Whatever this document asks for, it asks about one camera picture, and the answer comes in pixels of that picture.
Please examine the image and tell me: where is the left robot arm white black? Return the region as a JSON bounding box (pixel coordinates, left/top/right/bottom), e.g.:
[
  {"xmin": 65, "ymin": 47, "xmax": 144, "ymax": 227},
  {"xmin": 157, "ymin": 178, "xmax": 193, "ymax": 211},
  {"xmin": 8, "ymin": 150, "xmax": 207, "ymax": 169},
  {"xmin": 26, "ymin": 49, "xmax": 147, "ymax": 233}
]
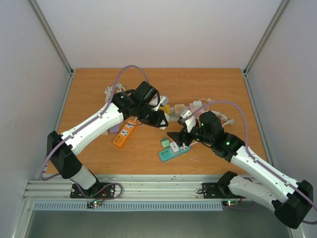
[{"xmin": 47, "ymin": 81, "xmax": 168, "ymax": 198}]

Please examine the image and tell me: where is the right aluminium corner post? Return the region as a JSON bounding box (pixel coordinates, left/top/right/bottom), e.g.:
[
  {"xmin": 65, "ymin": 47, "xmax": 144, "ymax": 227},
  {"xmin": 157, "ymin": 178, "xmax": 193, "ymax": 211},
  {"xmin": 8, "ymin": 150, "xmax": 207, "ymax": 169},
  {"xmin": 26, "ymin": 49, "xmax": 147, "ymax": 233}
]
[{"xmin": 243, "ymin": 0, "xmax": 290, "ymax": 76}]

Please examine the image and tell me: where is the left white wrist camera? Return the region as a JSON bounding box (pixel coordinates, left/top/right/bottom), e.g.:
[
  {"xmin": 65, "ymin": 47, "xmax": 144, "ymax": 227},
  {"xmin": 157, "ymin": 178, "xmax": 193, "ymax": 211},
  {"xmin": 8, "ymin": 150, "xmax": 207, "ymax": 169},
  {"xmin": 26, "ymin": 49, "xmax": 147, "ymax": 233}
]
[{"xmin": 149, "ymin": 96, "xmax": 169, "ymax": 111}]

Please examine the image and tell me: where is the aluminium rail frame front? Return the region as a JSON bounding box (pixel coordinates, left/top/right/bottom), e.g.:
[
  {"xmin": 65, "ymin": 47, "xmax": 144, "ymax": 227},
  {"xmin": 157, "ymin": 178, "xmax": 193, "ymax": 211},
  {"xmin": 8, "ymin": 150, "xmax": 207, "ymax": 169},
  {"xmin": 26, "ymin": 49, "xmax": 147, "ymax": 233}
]
[{"xmin": 22, "ymin": 174, "xmax": 221, "ymax": 201}]

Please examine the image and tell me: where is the beige cube socket adapter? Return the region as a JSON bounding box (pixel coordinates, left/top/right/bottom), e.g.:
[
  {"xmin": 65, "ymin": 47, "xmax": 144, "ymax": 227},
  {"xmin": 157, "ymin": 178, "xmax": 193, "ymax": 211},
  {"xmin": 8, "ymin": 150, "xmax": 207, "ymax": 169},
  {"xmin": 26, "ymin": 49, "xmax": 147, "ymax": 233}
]
[{"xmin": 174, "ymin": 104, "xmax": 185, "ymax": 118}]

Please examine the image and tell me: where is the pink cube socket adapter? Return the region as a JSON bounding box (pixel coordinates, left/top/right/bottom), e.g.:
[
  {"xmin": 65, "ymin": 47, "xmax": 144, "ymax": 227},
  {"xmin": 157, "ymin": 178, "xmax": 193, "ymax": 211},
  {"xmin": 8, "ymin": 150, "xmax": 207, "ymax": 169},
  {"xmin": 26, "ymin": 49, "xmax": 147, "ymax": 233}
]
[{"xmin": 190, "ymin": 101, "xmax": 205, "ymax": 114}]

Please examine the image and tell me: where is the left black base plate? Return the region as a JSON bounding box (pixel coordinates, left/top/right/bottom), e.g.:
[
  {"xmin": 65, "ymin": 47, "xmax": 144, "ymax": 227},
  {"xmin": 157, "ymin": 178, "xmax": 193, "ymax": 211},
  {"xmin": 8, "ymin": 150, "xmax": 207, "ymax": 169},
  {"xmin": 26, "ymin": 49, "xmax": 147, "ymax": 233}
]
[{"xmin": 70, "ymin": 182, "xmax": 115, "ymax": 199}]

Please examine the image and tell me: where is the teal power strip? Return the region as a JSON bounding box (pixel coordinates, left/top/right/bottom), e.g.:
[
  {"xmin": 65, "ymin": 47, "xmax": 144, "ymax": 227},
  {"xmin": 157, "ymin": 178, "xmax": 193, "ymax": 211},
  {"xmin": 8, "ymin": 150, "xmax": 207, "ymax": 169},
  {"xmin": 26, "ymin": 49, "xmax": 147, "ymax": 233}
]
[{"xmin": 159, "ymin": 146, "xmax": 191, "ymax": 163}]

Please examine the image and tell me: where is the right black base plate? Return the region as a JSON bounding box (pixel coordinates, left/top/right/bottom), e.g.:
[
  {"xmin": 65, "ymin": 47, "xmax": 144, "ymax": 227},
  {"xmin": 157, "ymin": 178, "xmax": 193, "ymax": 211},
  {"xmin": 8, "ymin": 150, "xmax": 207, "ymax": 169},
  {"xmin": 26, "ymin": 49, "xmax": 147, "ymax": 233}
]
[{"xmin": 202, "ymin": 182, "xmax": 241, "ymax": 199}]

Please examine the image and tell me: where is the green plug adapter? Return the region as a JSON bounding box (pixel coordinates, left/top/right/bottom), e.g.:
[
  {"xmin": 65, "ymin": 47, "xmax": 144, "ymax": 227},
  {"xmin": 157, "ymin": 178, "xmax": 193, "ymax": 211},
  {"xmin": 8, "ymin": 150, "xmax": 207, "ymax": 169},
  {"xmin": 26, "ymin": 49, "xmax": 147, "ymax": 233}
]
[{"xmin": 160, "ymin": 137, "xmax": 170, "ymax": 149}]

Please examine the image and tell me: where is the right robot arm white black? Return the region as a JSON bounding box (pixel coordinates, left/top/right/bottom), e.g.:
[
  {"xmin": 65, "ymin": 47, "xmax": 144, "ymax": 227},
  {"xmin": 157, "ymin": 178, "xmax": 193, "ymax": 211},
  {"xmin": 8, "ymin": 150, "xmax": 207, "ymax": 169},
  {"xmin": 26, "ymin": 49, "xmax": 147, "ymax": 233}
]
[{"xmin": 167, "ymin": 112, "xmax": 314, "ymax": 229}]

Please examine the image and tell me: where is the right small circuit board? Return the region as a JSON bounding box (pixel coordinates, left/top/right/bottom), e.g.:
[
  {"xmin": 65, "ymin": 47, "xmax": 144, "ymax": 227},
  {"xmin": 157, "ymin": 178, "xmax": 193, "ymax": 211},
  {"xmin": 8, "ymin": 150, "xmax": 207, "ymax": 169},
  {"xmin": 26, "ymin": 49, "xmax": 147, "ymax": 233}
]
[{"xmin": 222, "ymin": 200, "xmax": 240, "ymax": 207}]

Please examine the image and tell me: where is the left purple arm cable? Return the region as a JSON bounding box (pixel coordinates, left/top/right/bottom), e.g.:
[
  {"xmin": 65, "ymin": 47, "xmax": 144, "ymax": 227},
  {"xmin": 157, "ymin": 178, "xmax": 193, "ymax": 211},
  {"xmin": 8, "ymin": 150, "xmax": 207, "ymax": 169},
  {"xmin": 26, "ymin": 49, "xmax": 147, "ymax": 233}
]
[{"xmin": 40, "ymin": 65, "xmax": 152, "ymax": 199}]

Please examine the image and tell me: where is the aluminium corner post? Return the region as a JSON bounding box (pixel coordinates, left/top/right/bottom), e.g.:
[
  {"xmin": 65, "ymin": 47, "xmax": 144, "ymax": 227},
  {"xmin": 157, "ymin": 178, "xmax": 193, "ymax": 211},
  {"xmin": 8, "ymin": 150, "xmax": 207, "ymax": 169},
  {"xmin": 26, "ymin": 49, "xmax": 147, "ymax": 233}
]
[
  {"xmin": 29, "ymin": 0, "xmax": 74, "ymax": 76},
  {"xmin": 243, "ymin": 0, "xmax": 290, "ymax": 76}
]

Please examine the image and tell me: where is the long white power strip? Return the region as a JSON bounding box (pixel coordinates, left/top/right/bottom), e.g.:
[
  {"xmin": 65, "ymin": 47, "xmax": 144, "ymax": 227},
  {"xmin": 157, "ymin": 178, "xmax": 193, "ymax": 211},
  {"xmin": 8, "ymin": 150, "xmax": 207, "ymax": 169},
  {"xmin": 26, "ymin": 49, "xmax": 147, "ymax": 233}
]
[{"xmin": 169, "ymin": 111, "xmax": 181, "ymax": 122}]

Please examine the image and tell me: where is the white power strip cable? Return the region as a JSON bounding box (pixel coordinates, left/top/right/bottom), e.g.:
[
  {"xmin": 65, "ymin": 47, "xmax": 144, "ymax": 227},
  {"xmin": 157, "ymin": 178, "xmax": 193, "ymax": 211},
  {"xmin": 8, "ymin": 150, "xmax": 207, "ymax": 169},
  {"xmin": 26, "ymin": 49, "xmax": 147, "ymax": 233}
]
[{"xmin": 210, "ymin": 110, "xmax": 237, "ymax": 126}]

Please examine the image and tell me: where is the white grey plug adapter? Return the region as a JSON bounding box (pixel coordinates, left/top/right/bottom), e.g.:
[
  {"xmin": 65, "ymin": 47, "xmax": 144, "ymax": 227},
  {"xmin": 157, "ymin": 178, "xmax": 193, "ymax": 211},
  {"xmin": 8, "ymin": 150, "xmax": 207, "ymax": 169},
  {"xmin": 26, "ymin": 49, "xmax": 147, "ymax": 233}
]
[{"xmin": 170, "ymin": 142, "xmax": 180, "ymax": 156}]

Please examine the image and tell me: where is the small circuit board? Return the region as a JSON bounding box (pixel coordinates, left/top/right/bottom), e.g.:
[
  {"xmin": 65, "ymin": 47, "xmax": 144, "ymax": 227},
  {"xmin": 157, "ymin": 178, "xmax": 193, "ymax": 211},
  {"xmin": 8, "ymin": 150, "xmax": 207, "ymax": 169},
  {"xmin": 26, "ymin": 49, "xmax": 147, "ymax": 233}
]
[
  {"xmin": 86, "ymin": 200, "xmax": 103, "ymax": 209},
  {"xmin": 222, "ymin": 200, "xmax": 240, "ymax": 207}
]

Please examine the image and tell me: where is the grey slotted cable duct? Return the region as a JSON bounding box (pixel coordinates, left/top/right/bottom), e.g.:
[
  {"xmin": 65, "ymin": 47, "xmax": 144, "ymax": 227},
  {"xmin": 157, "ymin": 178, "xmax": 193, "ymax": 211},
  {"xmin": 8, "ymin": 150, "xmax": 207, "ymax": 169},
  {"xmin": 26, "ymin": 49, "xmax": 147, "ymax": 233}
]
[{"xmin": 33, "ymin": 201, "xmax": 223, "ymax": 212}]

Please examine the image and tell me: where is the white usb charger with cable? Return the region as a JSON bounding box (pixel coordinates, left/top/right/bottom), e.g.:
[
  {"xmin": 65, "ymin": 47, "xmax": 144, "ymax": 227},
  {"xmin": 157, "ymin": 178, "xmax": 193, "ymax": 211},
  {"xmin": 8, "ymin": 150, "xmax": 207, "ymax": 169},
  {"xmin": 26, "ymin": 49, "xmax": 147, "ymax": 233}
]
[{"xmin": 193, "ymin": 98, "xmax": 212, "ymax": 109}]

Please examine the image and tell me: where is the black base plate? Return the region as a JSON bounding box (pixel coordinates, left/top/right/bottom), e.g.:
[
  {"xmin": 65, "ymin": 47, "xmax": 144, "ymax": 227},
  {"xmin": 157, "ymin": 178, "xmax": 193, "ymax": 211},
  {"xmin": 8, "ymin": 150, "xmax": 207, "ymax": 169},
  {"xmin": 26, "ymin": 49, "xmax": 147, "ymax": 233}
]
[
  {"xmin": 70, "ymin": 182, "xmax": 115, "ymax": 199},
  {"xmin": 202, "ymin": 182, "xmax": 241, "ymax": 199}
]

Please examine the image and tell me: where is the purple strip white cable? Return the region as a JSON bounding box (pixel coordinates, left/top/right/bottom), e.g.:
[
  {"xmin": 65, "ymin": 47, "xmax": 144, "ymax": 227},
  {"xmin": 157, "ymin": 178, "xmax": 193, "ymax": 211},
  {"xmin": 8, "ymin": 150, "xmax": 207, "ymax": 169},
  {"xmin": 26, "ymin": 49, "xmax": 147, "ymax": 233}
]
[{"xmin": 104, "ymin": 83, "xmax": 127, "ymax": 103}]

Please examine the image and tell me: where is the purple power strip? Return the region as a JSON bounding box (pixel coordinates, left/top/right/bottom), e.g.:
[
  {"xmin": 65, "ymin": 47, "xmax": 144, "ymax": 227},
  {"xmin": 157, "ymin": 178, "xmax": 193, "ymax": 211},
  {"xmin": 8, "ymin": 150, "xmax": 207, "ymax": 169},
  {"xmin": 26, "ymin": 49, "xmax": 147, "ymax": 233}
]
[{"xmin": 109, "ymin": 124, "xmax": 120, "ymax": 134}]

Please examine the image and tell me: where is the orange power strip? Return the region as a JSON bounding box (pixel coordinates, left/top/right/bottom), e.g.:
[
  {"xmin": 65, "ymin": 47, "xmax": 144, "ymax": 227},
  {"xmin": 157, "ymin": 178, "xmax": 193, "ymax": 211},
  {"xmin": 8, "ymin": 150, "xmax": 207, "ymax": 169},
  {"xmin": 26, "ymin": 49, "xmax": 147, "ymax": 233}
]
[{"xmin": 113, "ymin": 120, "xmax": 137, "ymax": 148}]

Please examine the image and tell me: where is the left small circuit board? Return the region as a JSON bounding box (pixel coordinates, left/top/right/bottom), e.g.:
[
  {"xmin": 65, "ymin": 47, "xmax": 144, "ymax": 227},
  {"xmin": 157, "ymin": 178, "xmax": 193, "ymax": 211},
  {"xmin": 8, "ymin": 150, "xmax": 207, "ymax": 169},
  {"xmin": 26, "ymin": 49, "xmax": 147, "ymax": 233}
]
[{"xmin": 86, "ymin": 200, "xmax": 103, "ymax": 209}]

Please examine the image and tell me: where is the yellow cube socket adapter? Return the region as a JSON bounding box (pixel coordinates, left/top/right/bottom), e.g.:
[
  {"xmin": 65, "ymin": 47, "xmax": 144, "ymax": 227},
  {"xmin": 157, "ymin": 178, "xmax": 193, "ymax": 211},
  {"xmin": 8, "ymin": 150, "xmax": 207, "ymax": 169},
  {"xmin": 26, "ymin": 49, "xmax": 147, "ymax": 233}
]
[{"xmin": 159, "ymin": 104, "xmax": 171, "ymax": 116}]

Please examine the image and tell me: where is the left aluminium corner post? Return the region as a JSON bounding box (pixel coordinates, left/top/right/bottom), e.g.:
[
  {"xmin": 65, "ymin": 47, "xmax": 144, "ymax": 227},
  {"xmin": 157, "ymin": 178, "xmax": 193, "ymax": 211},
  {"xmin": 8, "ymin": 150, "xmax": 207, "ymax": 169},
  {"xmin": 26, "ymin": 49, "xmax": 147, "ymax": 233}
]
[{"xmin": 29, "ymin": 0, "xmax": 74, "ymax": 76}]

